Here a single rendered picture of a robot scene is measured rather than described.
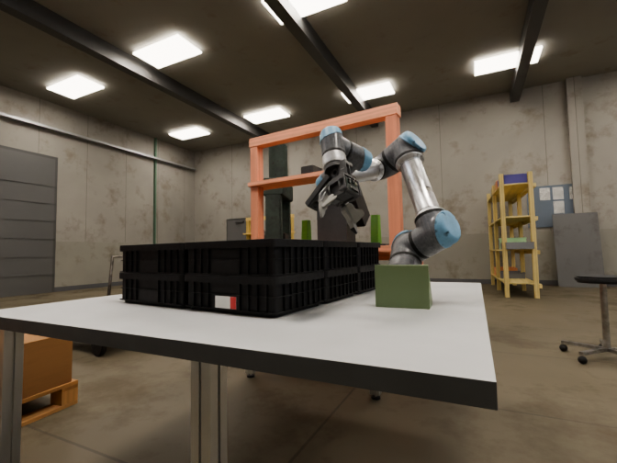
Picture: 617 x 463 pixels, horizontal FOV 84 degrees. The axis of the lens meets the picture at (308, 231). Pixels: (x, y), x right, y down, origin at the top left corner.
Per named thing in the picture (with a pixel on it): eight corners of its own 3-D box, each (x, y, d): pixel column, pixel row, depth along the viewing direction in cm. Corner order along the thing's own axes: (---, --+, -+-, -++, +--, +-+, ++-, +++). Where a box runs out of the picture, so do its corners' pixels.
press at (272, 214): (311, 308, 546) (308, 149, 562) (286, 317, 470) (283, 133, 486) (274, 306, 575) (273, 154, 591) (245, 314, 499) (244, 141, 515)
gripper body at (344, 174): (344, 187, 93) (340, 154, 99) (322, 202, 99) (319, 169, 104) (362, 197, 98) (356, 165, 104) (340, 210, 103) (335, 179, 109)
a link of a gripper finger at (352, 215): (369, 227, 98) (353, 199, 98) (353, 235, 101) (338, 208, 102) (373, 224, 100) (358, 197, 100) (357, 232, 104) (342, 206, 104)
